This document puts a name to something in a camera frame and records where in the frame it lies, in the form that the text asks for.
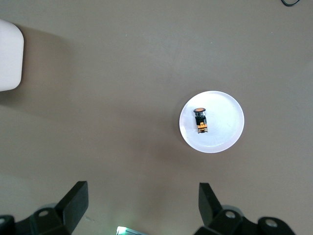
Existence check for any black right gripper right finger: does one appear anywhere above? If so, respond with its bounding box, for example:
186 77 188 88
195 182 247 235

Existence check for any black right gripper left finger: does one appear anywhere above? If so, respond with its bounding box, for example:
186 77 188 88
29 181 89 235

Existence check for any orange push-button switch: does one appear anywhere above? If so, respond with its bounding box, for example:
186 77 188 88
193 107 209 135

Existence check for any white lidded storage box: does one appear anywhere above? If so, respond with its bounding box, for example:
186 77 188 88
0 19 24 92

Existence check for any white round plate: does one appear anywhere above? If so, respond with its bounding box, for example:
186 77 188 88
179 91 245 154

